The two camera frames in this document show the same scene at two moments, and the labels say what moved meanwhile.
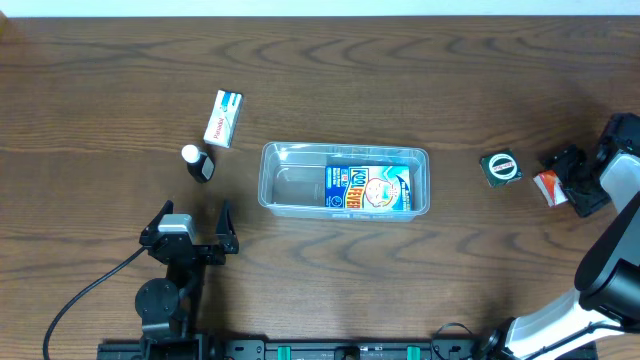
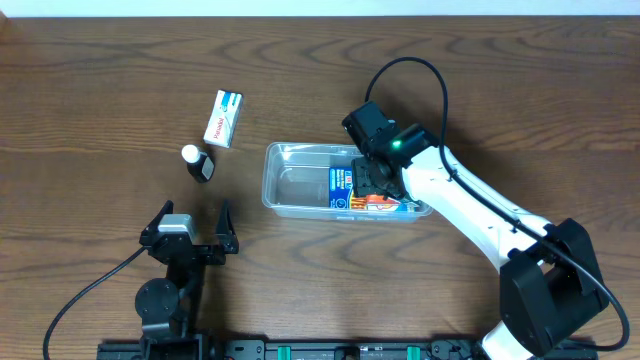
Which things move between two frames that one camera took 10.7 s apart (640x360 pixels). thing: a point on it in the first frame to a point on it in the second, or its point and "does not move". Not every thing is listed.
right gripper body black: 585,187 to 370,176
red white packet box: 551,187 to 378,202
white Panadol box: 223,118 does not move
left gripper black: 227,241 does not move
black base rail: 193,346 does not move
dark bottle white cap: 200,164 does not move
